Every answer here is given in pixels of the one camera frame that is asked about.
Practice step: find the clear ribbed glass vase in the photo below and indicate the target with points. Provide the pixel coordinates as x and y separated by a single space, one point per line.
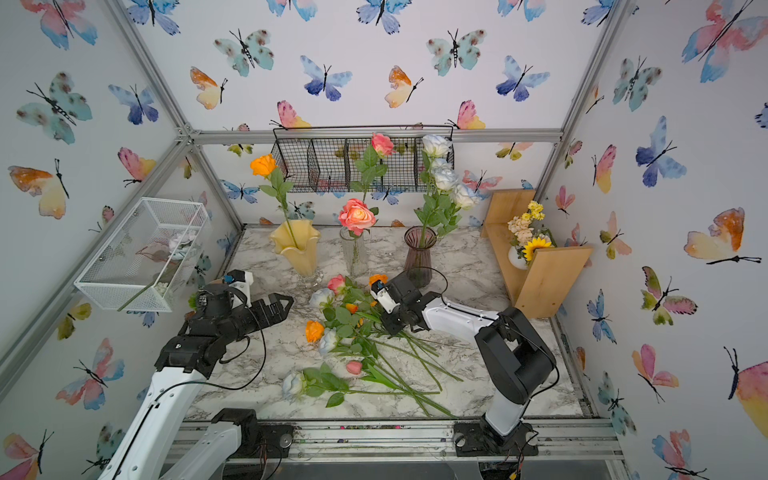
355 252

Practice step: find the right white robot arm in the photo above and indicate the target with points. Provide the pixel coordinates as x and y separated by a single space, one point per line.
516 358

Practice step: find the sunflower bouquet in white vase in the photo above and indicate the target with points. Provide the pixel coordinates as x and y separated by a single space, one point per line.
528 234

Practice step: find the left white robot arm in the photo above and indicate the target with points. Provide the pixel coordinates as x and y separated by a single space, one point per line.
225 314

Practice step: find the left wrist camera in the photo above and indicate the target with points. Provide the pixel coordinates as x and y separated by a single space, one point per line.
239 284

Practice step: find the pink rose lower small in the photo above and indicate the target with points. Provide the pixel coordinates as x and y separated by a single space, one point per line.
354 367

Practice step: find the green succulent in pink pot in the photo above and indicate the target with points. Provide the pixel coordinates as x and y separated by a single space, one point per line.
193 301

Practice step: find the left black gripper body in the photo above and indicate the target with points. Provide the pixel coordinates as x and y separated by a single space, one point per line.
259 318

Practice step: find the white mesh wall basket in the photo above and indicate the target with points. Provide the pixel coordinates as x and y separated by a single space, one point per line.
149 257

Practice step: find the purple ribbed glass vase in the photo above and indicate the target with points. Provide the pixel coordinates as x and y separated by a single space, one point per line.
418 266

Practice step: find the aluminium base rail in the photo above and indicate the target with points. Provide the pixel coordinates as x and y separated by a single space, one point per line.
538 439

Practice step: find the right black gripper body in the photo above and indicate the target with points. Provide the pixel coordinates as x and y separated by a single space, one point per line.
391 322

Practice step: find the yellow wavy glass vase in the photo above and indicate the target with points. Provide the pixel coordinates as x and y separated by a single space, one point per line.
304 258

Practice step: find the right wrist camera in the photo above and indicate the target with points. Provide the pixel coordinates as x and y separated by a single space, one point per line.
382 296

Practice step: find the pink rose pile top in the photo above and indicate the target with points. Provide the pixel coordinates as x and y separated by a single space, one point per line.
357 217

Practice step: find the black wire wall basket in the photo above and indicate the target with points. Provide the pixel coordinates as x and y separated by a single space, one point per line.
332 159

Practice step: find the wooden corner shelf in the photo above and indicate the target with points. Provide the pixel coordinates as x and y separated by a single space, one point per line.
539 289

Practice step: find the orange rose pile top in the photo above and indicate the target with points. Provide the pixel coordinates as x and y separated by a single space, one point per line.
378 278

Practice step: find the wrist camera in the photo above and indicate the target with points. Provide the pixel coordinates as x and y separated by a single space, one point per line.
239 284
382 296

